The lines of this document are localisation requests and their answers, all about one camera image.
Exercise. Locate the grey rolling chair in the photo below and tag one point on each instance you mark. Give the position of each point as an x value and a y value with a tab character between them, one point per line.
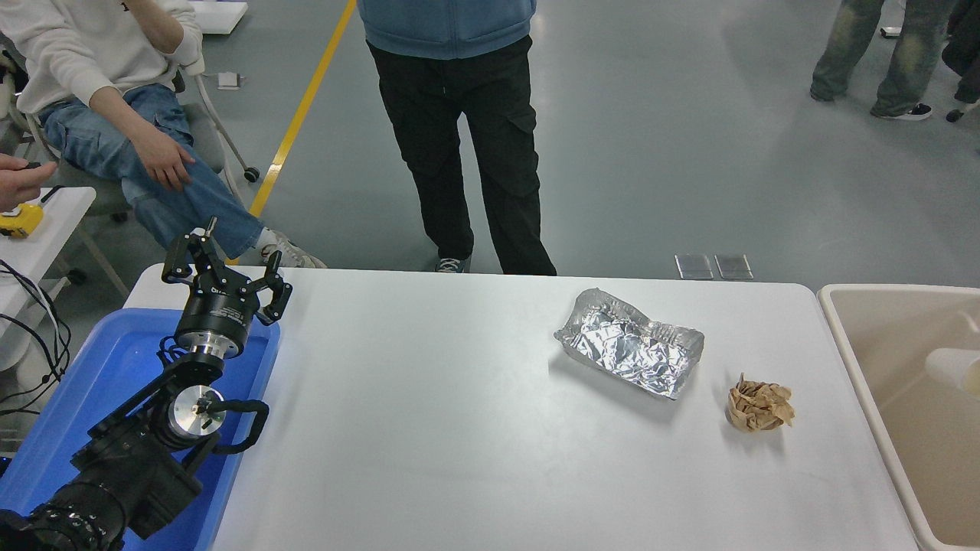
208	141

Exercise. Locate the black jacket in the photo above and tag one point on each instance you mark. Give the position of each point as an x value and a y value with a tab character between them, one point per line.
968	53

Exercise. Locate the blue plastic tray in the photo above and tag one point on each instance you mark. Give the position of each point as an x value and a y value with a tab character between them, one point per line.
115	360

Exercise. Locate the standing person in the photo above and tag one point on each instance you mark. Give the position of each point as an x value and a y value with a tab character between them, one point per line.
459	115

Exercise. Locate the crumpled tan paper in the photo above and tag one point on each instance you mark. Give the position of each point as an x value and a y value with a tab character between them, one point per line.
759	405

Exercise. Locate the metal floor plate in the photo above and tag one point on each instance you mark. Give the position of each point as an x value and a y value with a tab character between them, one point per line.
693	266
733	266

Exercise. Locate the person's hand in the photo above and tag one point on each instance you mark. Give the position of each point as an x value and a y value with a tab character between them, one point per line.
19	184

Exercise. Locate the small white floor block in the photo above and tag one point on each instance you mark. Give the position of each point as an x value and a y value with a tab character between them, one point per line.
228	79

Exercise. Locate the white flat board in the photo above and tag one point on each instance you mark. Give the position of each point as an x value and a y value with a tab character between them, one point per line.
218	14

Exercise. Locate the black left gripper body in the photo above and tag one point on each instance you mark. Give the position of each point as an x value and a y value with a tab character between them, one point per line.
218	317

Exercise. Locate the crumpled foil tray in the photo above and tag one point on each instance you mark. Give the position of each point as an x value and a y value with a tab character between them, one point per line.
628	348

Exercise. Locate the large pale bin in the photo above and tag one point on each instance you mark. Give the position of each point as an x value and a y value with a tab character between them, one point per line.
888	337

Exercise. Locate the white paper cup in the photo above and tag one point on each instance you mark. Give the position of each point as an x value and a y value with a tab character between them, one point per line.
953	371

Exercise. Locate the seated person's right hand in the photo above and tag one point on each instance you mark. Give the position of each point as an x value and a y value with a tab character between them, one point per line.
164	162

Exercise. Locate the seated person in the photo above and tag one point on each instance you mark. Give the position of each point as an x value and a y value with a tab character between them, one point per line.
69	53

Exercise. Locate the white side table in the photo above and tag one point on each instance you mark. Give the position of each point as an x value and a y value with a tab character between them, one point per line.
53	237

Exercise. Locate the yellow tape measure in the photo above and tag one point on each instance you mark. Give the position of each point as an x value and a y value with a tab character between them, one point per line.
19	222

